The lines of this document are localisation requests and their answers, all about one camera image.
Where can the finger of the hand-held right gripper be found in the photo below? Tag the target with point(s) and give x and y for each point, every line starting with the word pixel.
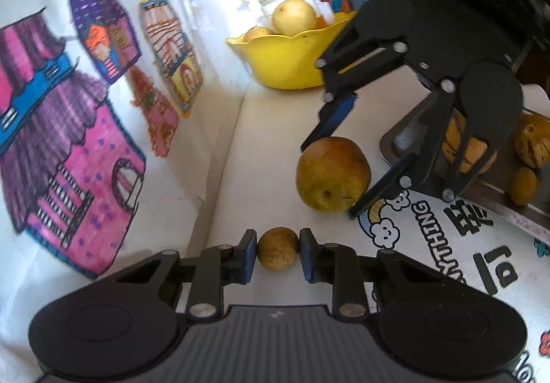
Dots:
pixel 378 187
pixel 333 118

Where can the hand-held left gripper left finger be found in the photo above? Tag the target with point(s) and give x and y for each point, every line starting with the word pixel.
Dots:
pixel 249 256

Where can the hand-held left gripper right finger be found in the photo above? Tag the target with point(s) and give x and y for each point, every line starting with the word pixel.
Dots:
pixel 307 256

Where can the small brown round fruit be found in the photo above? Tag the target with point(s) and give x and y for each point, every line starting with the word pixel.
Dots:
pixel 278 254
pixel 523 186

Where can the brownish green pear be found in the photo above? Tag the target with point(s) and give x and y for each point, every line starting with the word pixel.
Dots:
pixel 333 174

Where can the striped yellow pepino melon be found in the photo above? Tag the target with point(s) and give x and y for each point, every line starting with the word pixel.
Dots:
pixel 533 140
pixel 450 140

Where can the grey metal tray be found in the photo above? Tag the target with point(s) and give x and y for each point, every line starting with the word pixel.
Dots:
pixel 498 202

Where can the yellow plastic bowl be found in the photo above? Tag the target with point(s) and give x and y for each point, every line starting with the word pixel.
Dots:
pixel 283 60

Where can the small orange fruit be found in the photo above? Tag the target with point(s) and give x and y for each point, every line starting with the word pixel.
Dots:
pixel 323 22

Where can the white bottle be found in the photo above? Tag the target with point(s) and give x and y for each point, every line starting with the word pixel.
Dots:
pixel 324 10

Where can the pale yellow pear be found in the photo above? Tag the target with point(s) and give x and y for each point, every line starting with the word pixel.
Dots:
pixel 258 32
pixel 294 15

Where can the house drawing wall poster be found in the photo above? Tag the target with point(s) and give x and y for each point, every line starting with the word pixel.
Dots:
pixel 64 129

